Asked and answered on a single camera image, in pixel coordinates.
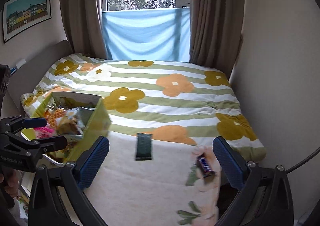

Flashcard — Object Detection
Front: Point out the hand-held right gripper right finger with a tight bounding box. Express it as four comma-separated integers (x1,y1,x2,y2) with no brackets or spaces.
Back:
212,136,295,226

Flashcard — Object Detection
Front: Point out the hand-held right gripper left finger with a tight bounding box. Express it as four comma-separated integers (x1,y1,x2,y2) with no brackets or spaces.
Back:
27,136,110,226

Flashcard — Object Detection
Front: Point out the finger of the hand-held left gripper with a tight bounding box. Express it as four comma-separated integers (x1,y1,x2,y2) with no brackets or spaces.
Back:
5,133,68,159
4,115,48,133

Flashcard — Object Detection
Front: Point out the white yellow chip bag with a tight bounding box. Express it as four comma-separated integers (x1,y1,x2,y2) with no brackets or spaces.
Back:
56,107,97,136

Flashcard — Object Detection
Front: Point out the yellow-green cardboard box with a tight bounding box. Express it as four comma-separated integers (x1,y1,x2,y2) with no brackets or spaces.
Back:
21,91,112,166

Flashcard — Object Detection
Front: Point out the person's left hand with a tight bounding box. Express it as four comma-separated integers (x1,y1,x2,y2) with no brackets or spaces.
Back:
0,166,20,199

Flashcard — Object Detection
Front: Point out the pink snack packet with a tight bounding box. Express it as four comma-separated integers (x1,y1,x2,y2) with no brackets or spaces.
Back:
32,127,55,139

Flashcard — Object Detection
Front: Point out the dark brown chocolate bar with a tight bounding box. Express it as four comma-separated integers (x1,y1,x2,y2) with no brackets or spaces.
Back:
196,153,217,179

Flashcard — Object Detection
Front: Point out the dark green snack bar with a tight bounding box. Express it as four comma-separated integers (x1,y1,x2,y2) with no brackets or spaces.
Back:
134,132,153,161

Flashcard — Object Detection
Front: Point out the grey headboard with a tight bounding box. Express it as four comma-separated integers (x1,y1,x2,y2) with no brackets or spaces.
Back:
5,39,75,114

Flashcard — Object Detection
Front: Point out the cream floral blanket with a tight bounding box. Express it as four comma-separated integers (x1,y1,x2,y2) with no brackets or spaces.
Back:
82,132,223,226

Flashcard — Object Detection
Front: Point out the white blue tube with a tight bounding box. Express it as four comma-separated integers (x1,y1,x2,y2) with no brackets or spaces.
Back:
10,58,27,75

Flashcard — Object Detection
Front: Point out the striped floral quilt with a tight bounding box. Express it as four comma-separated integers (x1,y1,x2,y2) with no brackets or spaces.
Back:
20,53,267,164

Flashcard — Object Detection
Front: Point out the brown curtain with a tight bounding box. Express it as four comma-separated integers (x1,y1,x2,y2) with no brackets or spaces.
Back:
59,0,108,60
189,0,245,71

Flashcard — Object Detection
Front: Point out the light blue cloth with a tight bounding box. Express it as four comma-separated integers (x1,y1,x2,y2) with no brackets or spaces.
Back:
101,8,192,62

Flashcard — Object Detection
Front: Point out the black cable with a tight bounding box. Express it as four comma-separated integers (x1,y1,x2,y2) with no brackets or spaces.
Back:
285,146,320,174

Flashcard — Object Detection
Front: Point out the wall poster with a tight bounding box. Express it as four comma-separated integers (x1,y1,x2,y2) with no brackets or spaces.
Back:
2,0,52,44

